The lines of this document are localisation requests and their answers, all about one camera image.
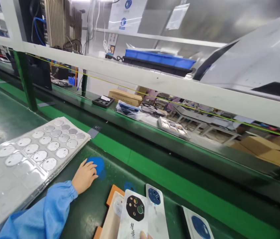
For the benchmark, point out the person's right hand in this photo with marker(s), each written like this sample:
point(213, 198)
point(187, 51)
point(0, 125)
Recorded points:
point(143, 235)

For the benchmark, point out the person's left hand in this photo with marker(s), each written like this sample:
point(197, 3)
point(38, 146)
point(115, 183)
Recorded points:
point(85, 176)

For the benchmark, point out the person's right fingers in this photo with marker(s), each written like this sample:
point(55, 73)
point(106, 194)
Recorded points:
point(143, 235)

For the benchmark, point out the white card with black film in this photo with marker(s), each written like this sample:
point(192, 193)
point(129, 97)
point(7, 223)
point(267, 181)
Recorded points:
point(130, 224)

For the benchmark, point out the orange jig with beige plate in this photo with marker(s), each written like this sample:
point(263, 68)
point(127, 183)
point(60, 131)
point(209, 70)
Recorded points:
point(111, 219)

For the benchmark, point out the small blue film scrap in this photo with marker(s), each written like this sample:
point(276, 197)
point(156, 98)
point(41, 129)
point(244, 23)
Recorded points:
point(129, 186)

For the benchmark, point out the white card with round blue film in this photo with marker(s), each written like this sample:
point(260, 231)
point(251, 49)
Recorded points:
point(198, 224)

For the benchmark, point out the grey tray of small parts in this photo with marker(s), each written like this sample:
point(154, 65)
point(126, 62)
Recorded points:
point(173, 127)

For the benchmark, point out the pile of blue plastic bags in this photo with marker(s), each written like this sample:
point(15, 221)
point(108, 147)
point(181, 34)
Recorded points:
point(128, 109)

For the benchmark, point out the group of silver octagonal parts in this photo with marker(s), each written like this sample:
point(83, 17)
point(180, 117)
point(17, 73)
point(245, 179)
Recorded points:
point(48, 147)

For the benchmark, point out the grey work table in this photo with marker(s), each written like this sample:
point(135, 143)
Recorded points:
point(209, 122)

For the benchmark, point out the closed cardboard box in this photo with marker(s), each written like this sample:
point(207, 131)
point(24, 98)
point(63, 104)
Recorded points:
point(126, 97)

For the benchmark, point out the black parts tray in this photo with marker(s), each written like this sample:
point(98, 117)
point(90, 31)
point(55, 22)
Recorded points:
point(102, 101)

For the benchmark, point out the stack of open cardboard boxes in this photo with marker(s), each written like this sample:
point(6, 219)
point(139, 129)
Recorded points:
point(266, 149)

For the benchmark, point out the black plastic bin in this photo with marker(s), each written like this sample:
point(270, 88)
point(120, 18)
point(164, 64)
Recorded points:
point(154, 67)

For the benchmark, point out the small blue parts bin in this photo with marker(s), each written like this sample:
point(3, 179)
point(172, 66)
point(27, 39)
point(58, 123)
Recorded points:
point(72, 81)

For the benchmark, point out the blue plastic bin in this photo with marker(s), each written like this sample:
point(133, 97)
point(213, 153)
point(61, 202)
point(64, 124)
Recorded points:
point(159, 57)

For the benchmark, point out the grey machine cover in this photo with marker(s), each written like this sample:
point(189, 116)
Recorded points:
point(259, 57)

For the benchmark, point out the white sign with blue circles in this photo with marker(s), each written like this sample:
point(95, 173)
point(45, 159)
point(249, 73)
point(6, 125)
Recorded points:
point(123, 16)

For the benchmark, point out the hanging clear plastic bag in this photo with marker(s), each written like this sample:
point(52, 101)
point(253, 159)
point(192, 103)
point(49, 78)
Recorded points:
point(177, 15)

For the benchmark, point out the beige ribbed heat sink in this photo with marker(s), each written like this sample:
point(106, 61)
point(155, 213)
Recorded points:
point(60, 22)

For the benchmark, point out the white card with blue camera film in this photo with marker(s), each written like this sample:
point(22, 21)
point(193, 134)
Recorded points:
point(157, 219)

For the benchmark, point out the white frame rail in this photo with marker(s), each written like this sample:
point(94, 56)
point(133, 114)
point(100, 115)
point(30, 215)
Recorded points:
point(154, 82)

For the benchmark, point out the green steel post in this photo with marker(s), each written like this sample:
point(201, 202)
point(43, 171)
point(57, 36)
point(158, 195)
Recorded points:
point(25, 79)

